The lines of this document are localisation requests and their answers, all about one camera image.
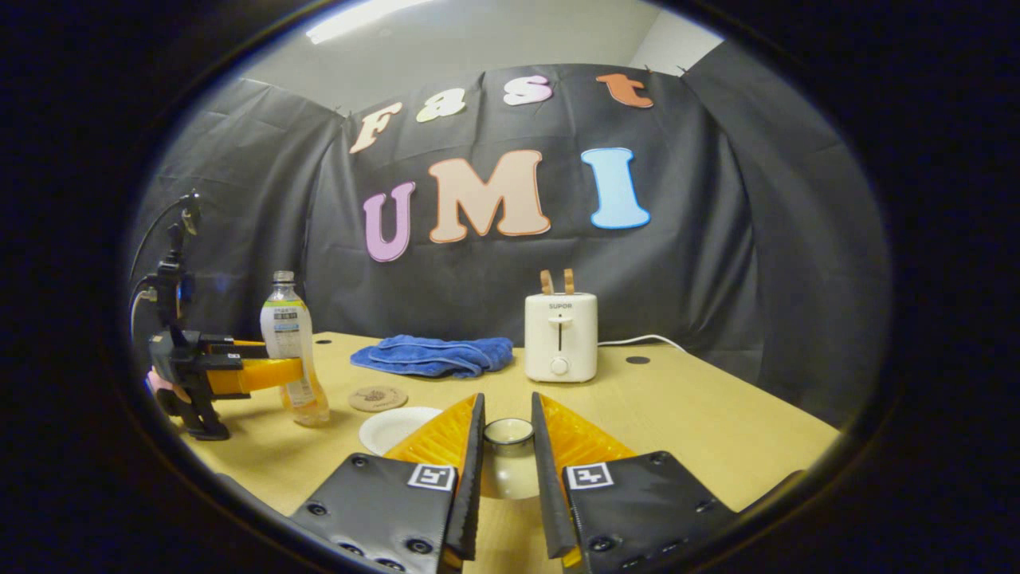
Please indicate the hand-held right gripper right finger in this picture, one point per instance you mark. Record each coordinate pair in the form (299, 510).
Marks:
(546, 478)

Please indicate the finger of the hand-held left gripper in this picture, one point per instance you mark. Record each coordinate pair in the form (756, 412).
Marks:
(263, 375)
(235, 347)

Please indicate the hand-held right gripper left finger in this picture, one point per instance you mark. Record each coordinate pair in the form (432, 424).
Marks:
(470, 478)

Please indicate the plastic water bottle white label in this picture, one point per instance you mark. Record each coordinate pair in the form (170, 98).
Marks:
(288, 335)

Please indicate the cream ceramic teacup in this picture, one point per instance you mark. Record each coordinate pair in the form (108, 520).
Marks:
(394, 430)

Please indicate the round cork coaster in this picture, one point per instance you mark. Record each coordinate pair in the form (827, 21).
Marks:
(378, 399)

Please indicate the blue towel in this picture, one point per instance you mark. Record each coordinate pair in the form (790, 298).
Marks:
(434, 355)

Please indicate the cream toaster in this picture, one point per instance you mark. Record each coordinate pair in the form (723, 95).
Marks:
(560, 339)

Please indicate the bread slice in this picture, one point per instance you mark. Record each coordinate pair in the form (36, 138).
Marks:
(569, 281)
(547, 282)

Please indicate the black backdrop cloth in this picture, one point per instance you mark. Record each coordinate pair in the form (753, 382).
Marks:
(701, 255)

